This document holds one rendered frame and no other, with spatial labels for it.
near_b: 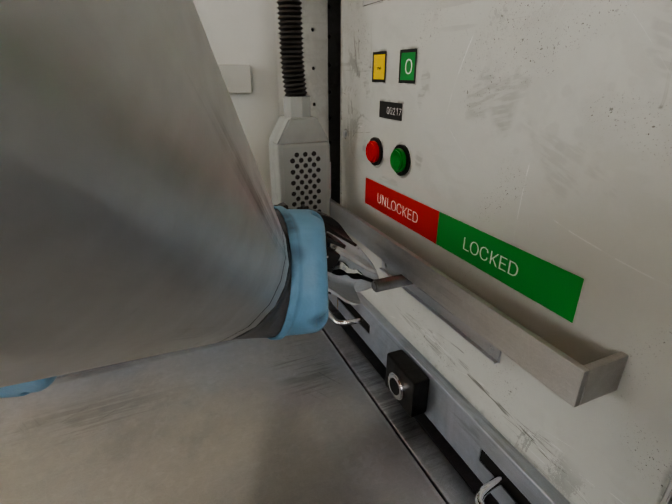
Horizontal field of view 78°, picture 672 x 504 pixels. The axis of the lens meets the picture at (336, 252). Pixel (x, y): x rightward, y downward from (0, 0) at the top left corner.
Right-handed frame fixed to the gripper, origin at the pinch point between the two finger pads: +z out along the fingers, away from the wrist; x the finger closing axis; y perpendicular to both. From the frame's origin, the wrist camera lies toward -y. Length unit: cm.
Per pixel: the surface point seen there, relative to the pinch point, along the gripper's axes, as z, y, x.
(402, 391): 7.4, 6.7, -9.4
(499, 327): -0.8, 18.5, 4.2
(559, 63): -6.2, 15.9, 21.5
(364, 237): -0.4, -3.1, 3.6
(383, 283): 0.7, 2.7, 0.6
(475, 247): 1.3, 10.8, 8.5
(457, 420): 9.3, 13.0, -7.7
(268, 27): -14.5, -31.4, 23.3
